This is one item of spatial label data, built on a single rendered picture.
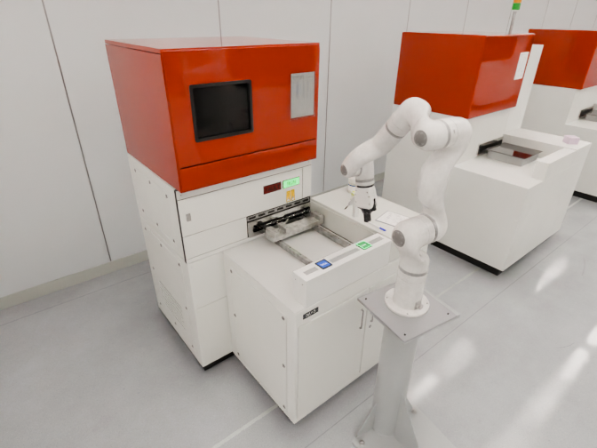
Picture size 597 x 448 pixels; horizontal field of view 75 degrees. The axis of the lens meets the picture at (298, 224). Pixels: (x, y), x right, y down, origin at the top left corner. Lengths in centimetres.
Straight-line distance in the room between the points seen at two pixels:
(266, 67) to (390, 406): 172
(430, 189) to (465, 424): 147
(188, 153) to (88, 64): 155
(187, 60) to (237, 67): 23
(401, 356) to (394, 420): 45
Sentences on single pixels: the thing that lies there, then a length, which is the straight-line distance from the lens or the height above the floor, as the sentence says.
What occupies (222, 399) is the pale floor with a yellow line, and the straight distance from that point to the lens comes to 247.
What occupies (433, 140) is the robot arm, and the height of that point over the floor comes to 159.
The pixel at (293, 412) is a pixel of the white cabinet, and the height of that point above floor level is 17.
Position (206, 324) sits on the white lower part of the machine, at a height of 38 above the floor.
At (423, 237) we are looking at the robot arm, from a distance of 151.
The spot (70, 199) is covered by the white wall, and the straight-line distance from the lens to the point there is 335.
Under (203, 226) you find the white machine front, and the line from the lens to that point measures 199.
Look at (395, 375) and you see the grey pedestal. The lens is 198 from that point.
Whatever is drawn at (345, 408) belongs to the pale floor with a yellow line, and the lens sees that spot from 241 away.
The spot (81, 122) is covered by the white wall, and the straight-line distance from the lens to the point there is 322.
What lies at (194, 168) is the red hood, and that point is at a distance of 181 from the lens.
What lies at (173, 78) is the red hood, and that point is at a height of 171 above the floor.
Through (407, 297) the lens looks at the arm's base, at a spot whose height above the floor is 91.
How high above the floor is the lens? 193
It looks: 28 degrees down
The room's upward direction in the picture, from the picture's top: 1 degrees clockwise
